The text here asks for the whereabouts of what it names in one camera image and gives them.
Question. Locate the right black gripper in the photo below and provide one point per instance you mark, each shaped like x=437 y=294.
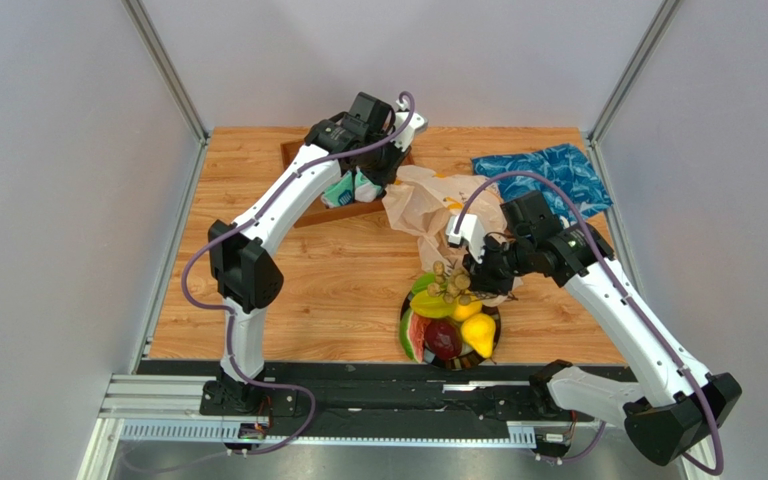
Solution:
x=485 y=272

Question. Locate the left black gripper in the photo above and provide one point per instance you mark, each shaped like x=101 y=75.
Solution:
x=387 y=178

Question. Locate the translucent white plastic bag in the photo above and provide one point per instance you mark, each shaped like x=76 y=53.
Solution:
x=421 y=202

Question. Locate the brown fake grapes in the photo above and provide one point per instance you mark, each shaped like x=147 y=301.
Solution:
x=454 y=285

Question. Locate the yellow fake lemon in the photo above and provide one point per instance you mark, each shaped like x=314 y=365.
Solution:
x=463 y=312

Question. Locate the yellow fake pear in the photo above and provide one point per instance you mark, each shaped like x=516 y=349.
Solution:
x=479 y=332

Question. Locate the yellow fake banana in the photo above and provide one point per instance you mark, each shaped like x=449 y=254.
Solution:
x=432 y=307

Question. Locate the dark red fake apple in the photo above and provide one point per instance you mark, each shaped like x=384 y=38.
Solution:
x=443 y=340

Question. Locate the fake watermelon slice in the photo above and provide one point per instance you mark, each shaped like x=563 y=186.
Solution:
x=412 y=331

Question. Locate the green fake starfruit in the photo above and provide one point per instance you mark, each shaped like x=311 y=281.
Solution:
x=423 y=282

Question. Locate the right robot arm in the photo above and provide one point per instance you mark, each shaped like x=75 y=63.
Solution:
x=674 y=401

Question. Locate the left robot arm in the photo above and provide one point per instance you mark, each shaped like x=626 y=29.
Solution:
x=372 y=138

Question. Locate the teal white sock bundle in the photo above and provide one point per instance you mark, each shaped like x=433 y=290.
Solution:
x=352 y=187

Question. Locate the brown wooden organizer tray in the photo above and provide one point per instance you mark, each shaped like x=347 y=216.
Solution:
x=318 y=213

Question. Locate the blue patterned cloth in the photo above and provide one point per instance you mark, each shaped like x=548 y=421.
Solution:
x=565 y=165

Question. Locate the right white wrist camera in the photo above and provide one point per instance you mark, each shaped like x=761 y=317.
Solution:
x=467 y=232

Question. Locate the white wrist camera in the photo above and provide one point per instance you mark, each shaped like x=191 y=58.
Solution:
x=407 y=124
x=467 y=232

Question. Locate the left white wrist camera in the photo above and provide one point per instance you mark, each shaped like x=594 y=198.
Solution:
x=407 y=124

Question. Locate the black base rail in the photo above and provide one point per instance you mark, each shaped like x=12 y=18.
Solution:
x=371 y=404

